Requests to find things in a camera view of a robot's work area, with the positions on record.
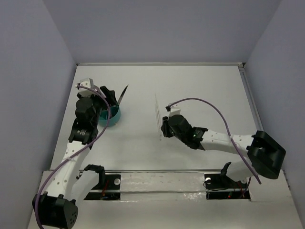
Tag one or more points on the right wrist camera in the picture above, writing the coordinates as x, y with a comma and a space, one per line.
173, 109

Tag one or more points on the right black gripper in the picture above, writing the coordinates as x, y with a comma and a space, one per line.
165, 127

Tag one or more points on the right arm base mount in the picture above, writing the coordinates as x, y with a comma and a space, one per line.
218, 186

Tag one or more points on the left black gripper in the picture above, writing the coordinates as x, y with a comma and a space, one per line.
109, 96

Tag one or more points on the green handled knife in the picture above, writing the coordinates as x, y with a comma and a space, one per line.
122, 95

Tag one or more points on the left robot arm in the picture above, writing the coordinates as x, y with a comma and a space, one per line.
57, 202

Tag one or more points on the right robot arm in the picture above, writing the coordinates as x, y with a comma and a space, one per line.
260, 154

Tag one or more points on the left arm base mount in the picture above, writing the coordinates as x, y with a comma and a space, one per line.
108, 186

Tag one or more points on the teal utensil holder cup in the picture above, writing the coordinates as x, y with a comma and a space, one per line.
114, 117

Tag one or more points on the clear chopstick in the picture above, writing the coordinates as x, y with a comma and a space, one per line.
158, 104
158, 117

